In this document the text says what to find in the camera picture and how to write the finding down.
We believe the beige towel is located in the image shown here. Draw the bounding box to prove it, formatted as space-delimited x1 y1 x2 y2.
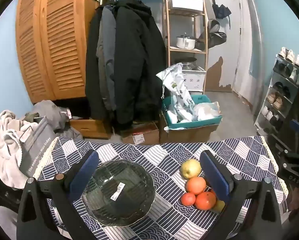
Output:
0 109 38 189

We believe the grey shoe rack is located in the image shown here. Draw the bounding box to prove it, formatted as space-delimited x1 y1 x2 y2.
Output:
254 54 299 140

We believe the wooden drawer box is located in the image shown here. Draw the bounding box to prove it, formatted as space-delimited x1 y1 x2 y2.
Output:
69 119 112 140

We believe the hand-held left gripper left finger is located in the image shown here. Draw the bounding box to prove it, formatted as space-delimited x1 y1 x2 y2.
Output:
17 150 99 240

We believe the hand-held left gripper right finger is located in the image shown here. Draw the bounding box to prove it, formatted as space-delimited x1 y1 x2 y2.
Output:
200 150 282 240

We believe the clear plastic bag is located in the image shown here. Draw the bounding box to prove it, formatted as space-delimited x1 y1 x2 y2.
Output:
193 102 221 122

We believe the white storage bin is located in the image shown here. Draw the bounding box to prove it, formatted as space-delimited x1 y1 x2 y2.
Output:
169 0 204 12

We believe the black folded umbrella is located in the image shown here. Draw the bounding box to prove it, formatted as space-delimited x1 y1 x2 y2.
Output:
212 0 232 29

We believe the large orange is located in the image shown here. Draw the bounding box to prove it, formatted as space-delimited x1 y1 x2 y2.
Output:
195 191 217 211

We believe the white door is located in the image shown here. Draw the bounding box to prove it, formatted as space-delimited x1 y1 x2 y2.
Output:
233 0 263 105

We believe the large cardboard box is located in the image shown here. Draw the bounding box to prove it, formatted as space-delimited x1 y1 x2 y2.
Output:
159 112 218 144

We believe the white labelled box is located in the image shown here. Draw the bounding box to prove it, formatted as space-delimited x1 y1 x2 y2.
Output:
182 66 207 92

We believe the metal pot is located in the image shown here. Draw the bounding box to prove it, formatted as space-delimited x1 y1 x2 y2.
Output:
176 57 198 70

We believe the green yellow pear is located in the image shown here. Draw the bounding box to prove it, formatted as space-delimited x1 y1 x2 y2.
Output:
212 200 225 213

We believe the wooden shelf rack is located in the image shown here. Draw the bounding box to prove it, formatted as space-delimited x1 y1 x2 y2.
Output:
164 0 210 98

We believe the white cooking pot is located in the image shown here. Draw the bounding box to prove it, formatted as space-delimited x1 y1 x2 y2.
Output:
176 33 197 49

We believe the large black coat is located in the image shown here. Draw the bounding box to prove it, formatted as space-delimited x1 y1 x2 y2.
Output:
114 0 168 130

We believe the ribbed glass bowl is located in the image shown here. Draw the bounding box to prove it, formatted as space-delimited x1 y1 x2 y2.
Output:
81 159 156 227

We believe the wooden louvered wardrobe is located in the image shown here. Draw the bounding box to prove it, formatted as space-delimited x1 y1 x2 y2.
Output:
16 0 101 104

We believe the grey coat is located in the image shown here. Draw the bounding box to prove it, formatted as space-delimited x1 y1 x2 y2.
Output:
97 5 118 110

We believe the yellow-green apple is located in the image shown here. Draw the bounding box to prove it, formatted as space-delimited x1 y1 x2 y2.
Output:
180 159 202 179

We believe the blue white patterned tablecloth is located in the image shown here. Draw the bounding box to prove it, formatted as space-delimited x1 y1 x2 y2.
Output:
33 135 288 240

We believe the dark hanging bag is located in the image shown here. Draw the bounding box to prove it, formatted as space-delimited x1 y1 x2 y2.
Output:
197 19 227 51

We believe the grey fabric storage bag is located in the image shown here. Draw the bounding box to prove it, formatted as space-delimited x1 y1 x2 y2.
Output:
19 116 58 178

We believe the grey garment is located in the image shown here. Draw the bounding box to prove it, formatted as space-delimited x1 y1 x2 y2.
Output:
24 100 83 140

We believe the red label cardboard box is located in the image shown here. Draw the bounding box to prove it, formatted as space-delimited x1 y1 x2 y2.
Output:
121 121 160 145

